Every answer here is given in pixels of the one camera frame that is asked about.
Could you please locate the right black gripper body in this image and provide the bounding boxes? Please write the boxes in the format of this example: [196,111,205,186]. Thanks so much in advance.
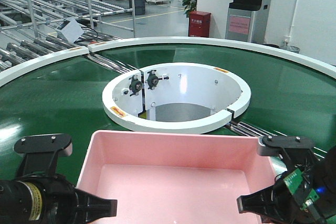
[272,147,335,223]

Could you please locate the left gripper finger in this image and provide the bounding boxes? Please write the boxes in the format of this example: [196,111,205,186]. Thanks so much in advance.
[75,188,118,223]
[14,133,72,177]

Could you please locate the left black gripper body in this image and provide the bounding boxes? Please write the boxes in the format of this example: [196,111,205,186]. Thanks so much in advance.
[1,175,79,223]

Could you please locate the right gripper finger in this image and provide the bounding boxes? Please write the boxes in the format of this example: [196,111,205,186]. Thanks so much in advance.
[237,186,278,220]
[257,135,319,171]

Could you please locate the pink plastic bin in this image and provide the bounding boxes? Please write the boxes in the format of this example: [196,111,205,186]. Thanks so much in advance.
[77,131,276,223]

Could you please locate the green circuit board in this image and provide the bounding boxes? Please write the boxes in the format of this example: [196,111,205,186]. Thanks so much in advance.
[283,168,320,211]

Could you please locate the green conveyor belt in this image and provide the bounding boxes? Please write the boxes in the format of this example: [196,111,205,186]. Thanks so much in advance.
[1,44,335,182]

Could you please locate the steel transfer rollers right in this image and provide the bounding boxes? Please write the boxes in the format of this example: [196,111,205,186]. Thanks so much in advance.
[225,120,326,159]

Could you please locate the white outer conveyor rim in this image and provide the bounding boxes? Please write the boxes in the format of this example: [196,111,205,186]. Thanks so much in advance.
[1,36,335,86]

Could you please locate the white control box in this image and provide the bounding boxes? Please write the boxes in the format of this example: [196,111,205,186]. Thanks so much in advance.
[56,18,84,42]

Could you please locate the metal roller flow rack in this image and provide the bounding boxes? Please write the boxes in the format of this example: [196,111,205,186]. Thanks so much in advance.
[1,0,135,71]

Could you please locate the grey and black water dispenser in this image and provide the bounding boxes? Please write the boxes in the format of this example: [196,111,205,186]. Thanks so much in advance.
[225,0,262,42]

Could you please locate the red fire extinguisher cabinet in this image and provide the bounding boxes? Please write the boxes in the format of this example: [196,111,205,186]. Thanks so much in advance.
[188,11,211,37]

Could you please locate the dark plastic crate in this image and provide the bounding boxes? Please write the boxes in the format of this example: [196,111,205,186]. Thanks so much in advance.
[134,0,145,15]

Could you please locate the wire mesh waste basket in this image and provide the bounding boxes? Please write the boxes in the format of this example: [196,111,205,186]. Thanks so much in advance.
[280,45,300,54]

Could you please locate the left black bearing mount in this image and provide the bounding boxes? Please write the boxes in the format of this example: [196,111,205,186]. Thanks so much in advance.
[129,75,143,96]

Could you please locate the black bearing mount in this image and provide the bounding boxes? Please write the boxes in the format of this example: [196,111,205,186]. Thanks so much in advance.
[129,75,143,96]
[146,70,159,90]

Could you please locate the right black bearing mount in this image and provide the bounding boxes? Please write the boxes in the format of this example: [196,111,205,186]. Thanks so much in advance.
[146,70,159,90]

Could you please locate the white inner conveyor ring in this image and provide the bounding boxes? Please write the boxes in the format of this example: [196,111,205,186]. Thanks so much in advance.
[101,62,252,135]

